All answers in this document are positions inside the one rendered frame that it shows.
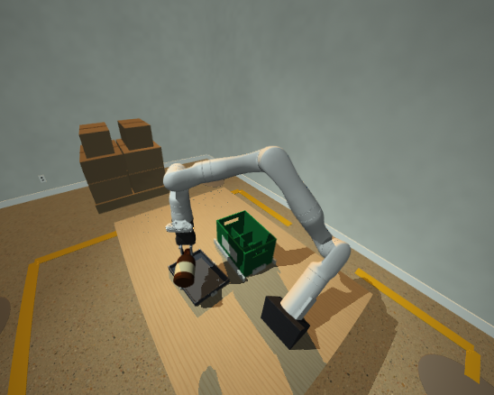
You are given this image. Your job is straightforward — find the green plastic crate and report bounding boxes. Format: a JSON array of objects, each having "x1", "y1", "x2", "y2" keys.
[{"x1": 216, "y1": 210, "x2": 277, "y2": 277}]

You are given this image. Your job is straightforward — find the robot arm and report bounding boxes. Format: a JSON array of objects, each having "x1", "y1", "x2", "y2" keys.
[{"x1": 163, "y1": 146, "x2": 351, "y2": 320}]

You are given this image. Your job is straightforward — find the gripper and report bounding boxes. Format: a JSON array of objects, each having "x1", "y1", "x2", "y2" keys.
[{"x1": 166, "y1": 208, "x2": 196, "y2": 256}]

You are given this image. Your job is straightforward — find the dark brown bottle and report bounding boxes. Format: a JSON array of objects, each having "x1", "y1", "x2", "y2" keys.
[{"x1": 173, "y1": 248, "x2": 196, "y2": 288}]

